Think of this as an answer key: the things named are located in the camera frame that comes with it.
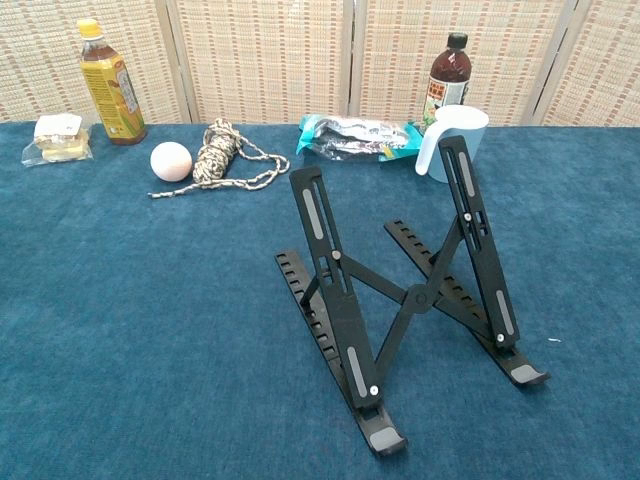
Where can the black folding stand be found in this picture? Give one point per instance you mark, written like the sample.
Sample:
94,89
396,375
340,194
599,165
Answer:
419,296

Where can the teal snack bag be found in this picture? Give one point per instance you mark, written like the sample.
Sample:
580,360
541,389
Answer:
350,135

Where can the pale pink ball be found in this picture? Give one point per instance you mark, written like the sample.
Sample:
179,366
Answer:
171,161

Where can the light blue measuring cup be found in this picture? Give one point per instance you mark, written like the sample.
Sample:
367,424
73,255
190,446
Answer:
450,122

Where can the woven folding screen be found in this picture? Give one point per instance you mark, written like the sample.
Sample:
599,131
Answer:
260,60

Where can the dark bottle black cap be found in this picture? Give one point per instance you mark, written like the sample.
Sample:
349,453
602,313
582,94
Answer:
450,70

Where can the yellow label tea bottle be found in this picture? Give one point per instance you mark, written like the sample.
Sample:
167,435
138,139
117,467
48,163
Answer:
112,95

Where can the clear wrapped pastry pack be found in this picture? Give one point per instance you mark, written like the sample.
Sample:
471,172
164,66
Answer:
60,145

